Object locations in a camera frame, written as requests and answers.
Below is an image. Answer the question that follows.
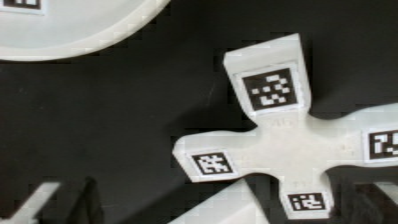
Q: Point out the white cross-shaped table base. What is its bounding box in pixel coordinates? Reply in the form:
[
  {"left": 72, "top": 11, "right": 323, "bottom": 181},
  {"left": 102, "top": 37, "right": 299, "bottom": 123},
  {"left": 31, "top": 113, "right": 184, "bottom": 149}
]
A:
[{"left": 172, "top": 34, "right": 398, "bottom": 219}]

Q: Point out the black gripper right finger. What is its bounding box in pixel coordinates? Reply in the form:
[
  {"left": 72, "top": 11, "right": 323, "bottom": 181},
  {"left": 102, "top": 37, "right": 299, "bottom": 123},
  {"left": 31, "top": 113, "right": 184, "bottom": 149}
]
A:
[{"left": 326, "top": 175, "right": 398, "bottom": 224}]

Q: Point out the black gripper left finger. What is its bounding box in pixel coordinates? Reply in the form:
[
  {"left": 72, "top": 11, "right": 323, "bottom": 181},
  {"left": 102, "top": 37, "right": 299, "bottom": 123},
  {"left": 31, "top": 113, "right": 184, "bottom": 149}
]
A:
[{"left": 0, "top": 176, "right": 102, "bottom": 224}]

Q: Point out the white round table top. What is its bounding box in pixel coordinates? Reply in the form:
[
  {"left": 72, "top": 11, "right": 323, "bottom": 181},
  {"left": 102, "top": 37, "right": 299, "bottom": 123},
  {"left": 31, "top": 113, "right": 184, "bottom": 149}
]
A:
[{"left": 0, "top": 0, "right": 170, "bottom": 61}]

